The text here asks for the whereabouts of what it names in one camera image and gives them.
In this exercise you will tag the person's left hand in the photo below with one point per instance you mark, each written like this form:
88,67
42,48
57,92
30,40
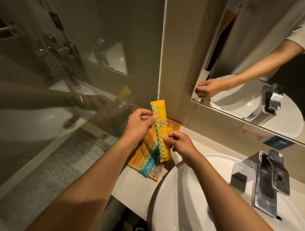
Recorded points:
135,126

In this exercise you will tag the person's right hand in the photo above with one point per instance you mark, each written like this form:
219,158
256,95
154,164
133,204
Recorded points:
183,147

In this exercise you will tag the person's left thumb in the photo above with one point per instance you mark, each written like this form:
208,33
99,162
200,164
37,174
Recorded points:
150,121

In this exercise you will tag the person's right thumb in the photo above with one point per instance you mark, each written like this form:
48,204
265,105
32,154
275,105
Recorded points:
168,141

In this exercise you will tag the yellow dotted toiletry packet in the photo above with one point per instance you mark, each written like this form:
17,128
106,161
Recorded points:
161,128

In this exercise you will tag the person's right forearm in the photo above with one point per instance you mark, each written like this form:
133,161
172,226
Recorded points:
221,197

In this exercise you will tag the person's left forearm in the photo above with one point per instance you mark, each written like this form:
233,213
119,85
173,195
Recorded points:
90,190

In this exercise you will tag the teal dotted toiletry packet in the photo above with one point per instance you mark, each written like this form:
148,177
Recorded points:
150,161

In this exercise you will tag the wooden tray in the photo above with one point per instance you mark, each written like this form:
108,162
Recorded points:
143,152

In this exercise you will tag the white toiletry packet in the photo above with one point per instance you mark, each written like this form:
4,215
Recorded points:
157,171

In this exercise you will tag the white ceramic sink basin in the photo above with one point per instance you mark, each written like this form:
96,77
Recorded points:
185,204

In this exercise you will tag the metal sink drain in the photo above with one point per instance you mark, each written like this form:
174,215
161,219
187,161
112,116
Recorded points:
210,213

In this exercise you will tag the glass shower partition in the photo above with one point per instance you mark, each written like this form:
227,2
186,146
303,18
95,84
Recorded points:
71,71

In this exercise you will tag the chrome faucet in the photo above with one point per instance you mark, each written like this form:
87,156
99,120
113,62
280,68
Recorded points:
264,180

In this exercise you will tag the metal shower door hinge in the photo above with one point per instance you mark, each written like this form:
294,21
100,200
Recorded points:
60,48

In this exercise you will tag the white and red wall sticker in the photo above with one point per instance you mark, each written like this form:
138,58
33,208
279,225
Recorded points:
250,135

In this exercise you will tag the blue square wall sticker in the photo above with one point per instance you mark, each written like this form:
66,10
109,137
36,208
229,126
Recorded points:
277,142

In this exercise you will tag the wall mirror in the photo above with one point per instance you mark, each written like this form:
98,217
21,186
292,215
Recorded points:
257,59

